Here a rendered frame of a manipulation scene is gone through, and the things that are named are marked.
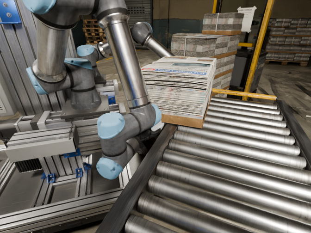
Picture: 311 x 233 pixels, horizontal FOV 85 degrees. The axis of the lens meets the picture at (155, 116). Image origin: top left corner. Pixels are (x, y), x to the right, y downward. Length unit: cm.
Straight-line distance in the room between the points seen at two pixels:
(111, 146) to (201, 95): 38
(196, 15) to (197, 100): 783
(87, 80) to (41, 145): 35
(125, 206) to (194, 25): 822
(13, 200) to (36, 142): 64
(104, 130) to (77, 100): 46
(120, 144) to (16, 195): 110
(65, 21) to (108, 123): 29
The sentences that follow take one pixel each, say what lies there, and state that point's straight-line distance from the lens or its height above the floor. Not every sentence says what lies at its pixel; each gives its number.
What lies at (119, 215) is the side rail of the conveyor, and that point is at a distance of 47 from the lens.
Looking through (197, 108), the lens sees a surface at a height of 89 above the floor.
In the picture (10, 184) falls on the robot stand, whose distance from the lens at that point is 162.
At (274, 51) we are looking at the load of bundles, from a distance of 680.
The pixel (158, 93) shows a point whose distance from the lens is 72.
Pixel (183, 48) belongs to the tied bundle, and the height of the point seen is 96.
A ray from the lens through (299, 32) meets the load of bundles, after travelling 688.
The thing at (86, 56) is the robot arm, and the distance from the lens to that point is 135.
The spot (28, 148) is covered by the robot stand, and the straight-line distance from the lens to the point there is 93.
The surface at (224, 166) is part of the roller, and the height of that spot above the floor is 80.
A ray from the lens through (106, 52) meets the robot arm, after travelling 145.
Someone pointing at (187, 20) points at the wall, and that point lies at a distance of 852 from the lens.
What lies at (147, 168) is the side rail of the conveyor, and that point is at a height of 80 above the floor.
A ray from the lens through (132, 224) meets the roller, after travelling 46.
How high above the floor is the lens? 120
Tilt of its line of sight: 29 degrees down
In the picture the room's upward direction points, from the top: straight up
